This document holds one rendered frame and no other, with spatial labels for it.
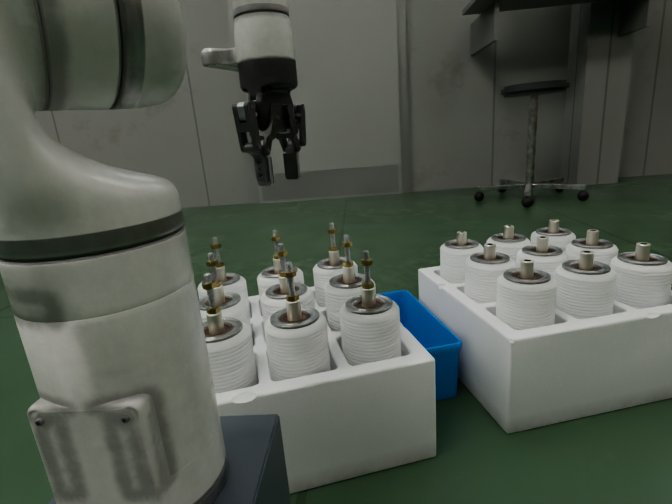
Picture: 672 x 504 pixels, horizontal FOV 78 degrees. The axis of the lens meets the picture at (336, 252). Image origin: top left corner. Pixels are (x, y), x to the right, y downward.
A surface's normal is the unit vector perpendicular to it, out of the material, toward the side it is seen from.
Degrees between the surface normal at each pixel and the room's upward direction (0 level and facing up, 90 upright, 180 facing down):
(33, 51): 126
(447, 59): 90
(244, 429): 0
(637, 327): 90
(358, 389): 90
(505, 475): 0
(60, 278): 90
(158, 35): 111
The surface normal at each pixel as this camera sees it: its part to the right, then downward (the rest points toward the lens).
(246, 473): -0.07, -0.96
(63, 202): 0.55, 0.36
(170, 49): 0.76, 0.50
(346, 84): -0.05, 0.28
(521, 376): 0.19, 0.26
